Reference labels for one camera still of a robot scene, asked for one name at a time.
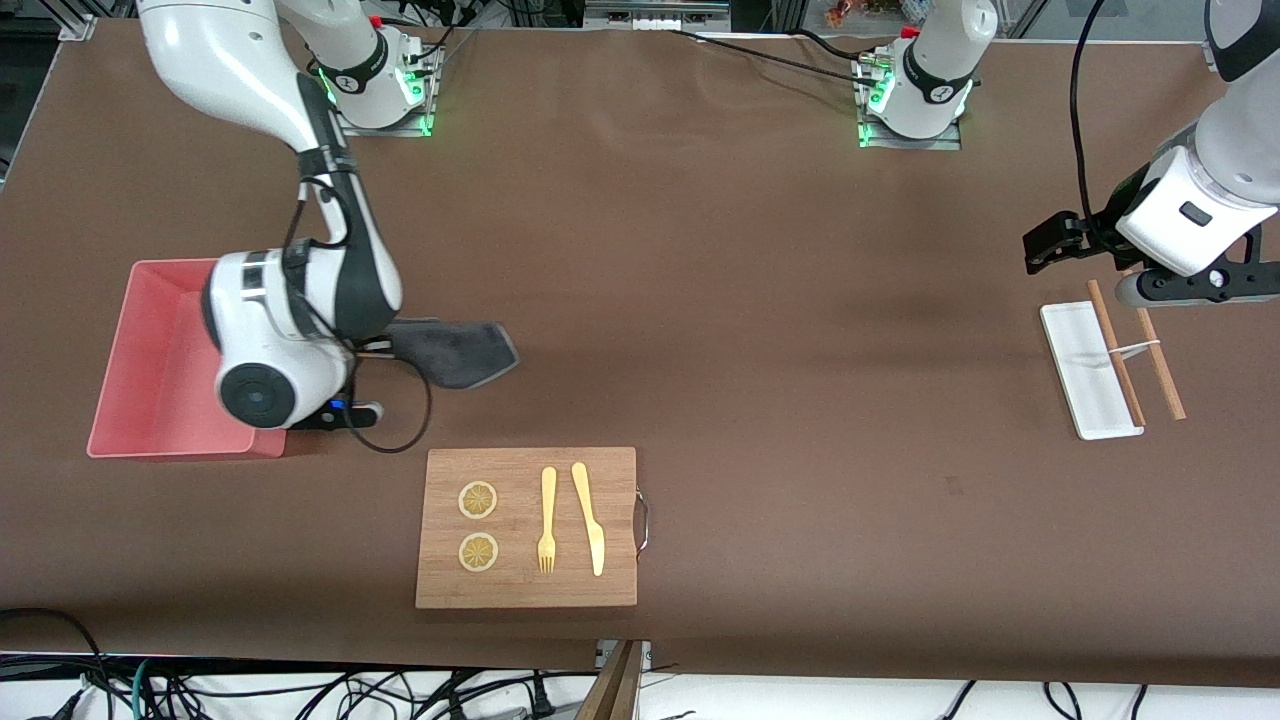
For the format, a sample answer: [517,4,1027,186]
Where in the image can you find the grey power strip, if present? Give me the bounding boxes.
[583,0,733,31]

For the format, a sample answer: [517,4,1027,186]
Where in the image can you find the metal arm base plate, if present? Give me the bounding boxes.
[858,120,963,152]
[328,100,437,139]

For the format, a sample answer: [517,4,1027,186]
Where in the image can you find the yellow plastic knife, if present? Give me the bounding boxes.
[571,461,606,578]

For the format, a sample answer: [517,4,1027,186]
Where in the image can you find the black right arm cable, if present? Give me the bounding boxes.
[278,175,434,455]

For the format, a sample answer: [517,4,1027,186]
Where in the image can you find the pink plastic bin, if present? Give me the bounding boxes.
[86,259,291,460]

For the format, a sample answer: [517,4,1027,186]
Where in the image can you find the brown wooden chopstick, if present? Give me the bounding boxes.
[1087,279,1147,428]
[1122,268,1187,421]

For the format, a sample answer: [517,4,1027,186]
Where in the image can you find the wooden plank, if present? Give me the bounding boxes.
[573,640,648,720]

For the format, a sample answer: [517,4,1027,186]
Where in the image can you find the white rectangular tray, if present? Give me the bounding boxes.
[1040,301,1145,441]

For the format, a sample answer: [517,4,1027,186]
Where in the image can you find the grey cloth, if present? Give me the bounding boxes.
[383,318,520,392]

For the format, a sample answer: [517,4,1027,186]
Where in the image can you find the wooden cutting board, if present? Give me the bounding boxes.
[415,447,639,610]

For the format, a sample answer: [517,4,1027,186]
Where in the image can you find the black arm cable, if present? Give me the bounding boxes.
[278,175,434,455]
[1068,0,1116,226]

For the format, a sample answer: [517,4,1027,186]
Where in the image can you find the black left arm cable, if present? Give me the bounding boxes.
[1068,0,1116,226]

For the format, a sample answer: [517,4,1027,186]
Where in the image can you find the yellow plastic fork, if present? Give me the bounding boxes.
[537,466,558,575]

